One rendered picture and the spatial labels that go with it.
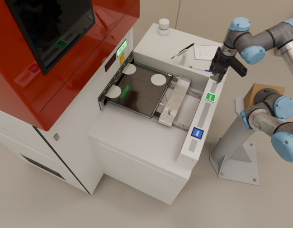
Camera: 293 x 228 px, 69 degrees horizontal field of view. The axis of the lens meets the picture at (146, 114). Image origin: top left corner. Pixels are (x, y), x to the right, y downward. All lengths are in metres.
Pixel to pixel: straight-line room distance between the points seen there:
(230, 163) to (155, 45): 1.32
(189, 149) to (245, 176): 1.20
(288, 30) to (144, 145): 0.84
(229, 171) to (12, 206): 1.91
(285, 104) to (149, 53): 0.85
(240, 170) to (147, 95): 1.28
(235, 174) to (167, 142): 1.08
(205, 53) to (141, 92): 0.52
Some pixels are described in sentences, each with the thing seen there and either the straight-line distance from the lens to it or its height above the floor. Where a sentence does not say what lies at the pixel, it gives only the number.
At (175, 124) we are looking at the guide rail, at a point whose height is 0.85.
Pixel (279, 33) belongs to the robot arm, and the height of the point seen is 1.47.
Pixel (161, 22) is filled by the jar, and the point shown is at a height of 1.06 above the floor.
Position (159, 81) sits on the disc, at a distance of 1.41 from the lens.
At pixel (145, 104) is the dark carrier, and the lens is 1.29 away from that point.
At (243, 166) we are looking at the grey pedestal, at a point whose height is 0.02.
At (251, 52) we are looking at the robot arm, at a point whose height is 1.42.
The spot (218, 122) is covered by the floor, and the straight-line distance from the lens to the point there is 2.42.
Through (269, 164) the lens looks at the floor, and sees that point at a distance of 2.42.
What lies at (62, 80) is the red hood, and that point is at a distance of 0.83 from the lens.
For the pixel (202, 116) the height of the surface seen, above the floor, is 0.96.
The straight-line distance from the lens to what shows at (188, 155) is 1.09.
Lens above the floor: 1.95
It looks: 57 degrees down
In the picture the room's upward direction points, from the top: 4 degrees clockwise
